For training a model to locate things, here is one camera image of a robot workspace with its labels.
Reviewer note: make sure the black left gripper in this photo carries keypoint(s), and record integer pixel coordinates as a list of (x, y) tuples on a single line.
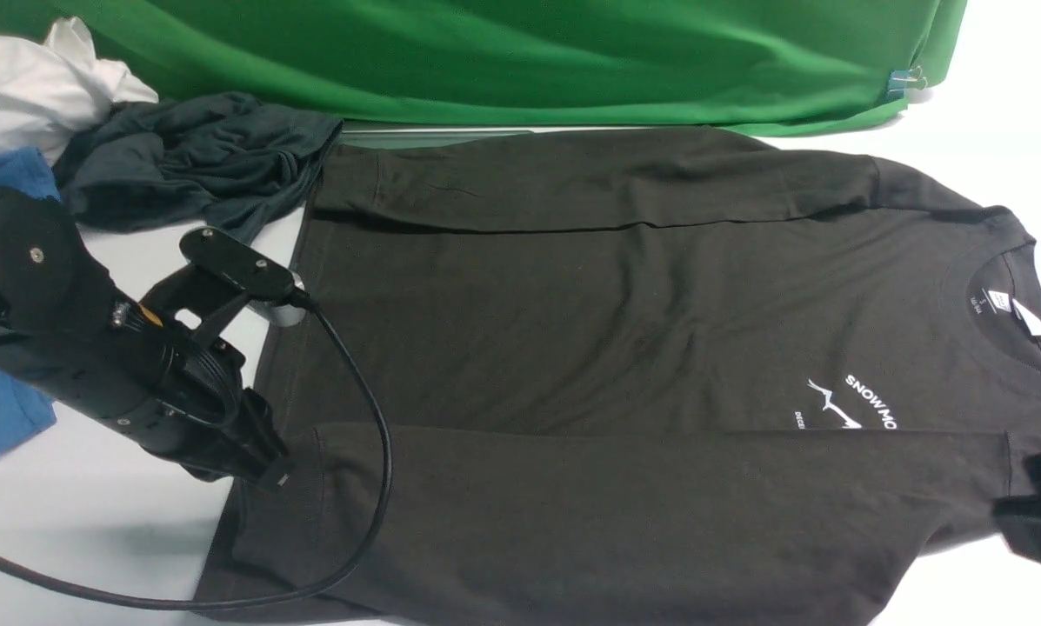
[(183, 402)]

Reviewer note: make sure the dark gray long-sleeve top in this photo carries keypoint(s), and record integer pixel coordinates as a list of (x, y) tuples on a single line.
[(669, 377)]

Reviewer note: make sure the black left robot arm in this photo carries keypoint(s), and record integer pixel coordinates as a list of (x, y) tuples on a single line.
[(53, 298)]

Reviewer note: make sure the blue t-shirt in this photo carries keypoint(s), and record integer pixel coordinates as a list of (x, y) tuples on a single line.
[(24, 412)]

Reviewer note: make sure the dark teal crumpled garment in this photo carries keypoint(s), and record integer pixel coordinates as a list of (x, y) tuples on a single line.
[(228, 160)]

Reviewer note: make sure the white crumpled garment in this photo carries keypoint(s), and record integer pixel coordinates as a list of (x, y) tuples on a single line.
[(49, 91)]

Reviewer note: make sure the blue binder clip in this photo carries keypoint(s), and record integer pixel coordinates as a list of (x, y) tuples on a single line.
[(902, 81)]

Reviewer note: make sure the green backdrop cloth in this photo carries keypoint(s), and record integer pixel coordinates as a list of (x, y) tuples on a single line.
[(764, 68)]

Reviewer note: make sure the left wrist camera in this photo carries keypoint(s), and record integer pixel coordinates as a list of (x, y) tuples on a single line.
[(222, 277)]

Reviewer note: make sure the table cable grommet tray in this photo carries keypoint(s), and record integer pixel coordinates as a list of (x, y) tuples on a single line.
[(401, 137)]

